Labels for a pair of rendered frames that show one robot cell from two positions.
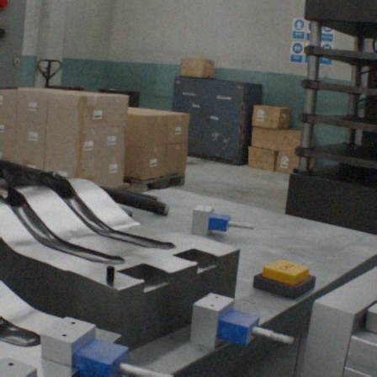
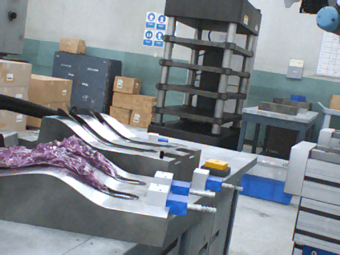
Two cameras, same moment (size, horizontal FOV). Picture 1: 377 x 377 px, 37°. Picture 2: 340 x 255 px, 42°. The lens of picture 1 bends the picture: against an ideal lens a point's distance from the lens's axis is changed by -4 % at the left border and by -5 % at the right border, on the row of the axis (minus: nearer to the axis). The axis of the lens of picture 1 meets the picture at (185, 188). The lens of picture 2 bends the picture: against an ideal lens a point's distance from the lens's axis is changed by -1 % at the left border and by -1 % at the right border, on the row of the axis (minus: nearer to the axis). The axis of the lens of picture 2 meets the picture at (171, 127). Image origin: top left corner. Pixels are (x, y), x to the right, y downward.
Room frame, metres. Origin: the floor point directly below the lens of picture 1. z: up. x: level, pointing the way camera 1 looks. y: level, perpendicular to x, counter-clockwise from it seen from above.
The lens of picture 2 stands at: (-0.37, 0.36, 1.11)
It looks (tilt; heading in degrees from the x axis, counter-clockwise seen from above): 7 degrees down; 344
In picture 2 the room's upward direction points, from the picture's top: 8 degrees clockwise
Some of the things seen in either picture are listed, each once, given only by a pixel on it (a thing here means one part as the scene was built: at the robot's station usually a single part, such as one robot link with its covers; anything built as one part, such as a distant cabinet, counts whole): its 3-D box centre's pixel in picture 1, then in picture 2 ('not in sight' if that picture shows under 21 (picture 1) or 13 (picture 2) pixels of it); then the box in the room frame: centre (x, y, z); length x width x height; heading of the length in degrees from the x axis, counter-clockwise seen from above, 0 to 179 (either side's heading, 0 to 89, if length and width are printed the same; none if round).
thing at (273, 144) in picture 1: (283, 140); (135, 101); (7.54, -1.21, 0.42); 0.86 x 0.33 x 0.83; 53
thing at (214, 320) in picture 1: (245, 329); (218, 184); (0.67, -0.09, 0.83); 0.13 x 0.05 x 0.05; 63
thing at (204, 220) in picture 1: (224, 223); (165, 143); (1.22, -0.09, 0.83); 0.13 x 0.05 x 0.05; 76
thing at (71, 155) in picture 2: not in sight; (56, 155); (0.54, 0.33, 0.90); 0.26 x 0.18 x 0.08; 70
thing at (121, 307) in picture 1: (61, 237); (103, 144); (0.87, 0.19, 0.87); 0.50 x 0.26 x 0.14; 53
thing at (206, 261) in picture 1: (193, 268); (184, 157); (0.77, -0.02, 0.87); 0.05 x 0.05 x 0.04; 53
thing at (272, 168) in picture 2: not in sight; (265, 167); (3.50, -1.80, 0.28); 0.61 x 0.41 x 0.15; 53
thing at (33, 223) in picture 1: (64, 210); (109, 128); (0.85, 0.18, 0.92); 0.35 x 0.16 x 0.09; 53
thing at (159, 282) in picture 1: (142, 285); (169, 162); (0.69, 0.04, 0.87); 0.05 x 0.05 x 0.04; 53
